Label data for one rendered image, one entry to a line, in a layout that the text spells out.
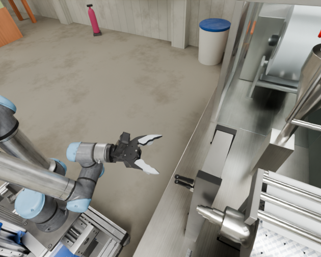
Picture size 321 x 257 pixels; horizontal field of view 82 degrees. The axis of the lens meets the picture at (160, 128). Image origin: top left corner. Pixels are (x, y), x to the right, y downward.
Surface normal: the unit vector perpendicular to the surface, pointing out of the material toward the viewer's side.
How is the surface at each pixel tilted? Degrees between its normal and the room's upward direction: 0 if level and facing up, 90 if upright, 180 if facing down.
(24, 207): 7
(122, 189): 0
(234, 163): 0
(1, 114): 90
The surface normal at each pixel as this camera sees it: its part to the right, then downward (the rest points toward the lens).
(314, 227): -0.05, -0.66
